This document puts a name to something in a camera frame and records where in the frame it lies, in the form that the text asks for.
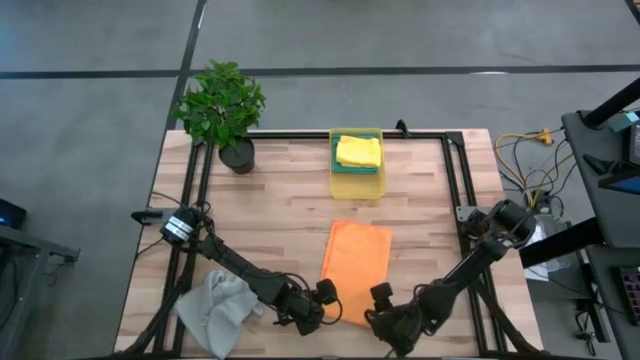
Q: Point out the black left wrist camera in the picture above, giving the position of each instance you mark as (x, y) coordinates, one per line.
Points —
(327, 291)

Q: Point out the teal microfiber towel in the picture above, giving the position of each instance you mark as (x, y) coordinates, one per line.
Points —
(352, 170)

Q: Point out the dark tablet with blue screen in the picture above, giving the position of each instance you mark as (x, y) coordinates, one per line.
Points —
(625, 185)

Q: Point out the yellow microfiber towel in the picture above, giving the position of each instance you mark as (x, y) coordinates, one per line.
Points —
(357, 152)

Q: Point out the orange microfiber towel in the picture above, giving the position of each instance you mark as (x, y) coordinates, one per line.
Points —
(355, 265)

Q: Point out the black plant pot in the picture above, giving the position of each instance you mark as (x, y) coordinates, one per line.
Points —
(239, 159)

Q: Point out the grey metal cart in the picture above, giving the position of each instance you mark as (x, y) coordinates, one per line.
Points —
(30, 245)

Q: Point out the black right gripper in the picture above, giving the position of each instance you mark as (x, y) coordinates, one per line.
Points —
(397, 327)

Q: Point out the green leafy plant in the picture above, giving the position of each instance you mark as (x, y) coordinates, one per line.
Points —
(220, 100)

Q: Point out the black pole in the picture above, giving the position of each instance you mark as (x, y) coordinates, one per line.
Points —
(612, 103)

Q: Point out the yellow translucent plastic bin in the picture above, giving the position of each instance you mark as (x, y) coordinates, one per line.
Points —
(357, 187)

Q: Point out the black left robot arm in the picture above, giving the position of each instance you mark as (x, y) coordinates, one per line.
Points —
(235, 260)

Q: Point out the black desk leg beam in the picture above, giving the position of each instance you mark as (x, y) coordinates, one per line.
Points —
(560, 243)

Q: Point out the grey metal mounting plate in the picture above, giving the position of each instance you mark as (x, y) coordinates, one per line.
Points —
(462, 212)

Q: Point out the black clamp knob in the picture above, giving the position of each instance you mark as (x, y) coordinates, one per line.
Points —
(401, 126)

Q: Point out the black device with blue light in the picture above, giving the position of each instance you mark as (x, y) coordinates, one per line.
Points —
(11, 215)

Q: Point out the grey microfiber towel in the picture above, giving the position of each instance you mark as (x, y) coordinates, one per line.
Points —
(220, 312)

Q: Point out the black keyboard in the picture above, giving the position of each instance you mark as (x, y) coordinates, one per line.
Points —
(631, 295)

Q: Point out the black desk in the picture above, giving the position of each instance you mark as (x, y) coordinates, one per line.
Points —
(615, 220)

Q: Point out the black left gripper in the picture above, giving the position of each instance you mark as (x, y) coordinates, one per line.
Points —
(305, 312)

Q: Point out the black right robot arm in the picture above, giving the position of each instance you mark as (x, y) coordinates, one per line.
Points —
(475, 260)

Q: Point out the teal box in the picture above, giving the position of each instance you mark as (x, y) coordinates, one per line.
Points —
(625, 121)

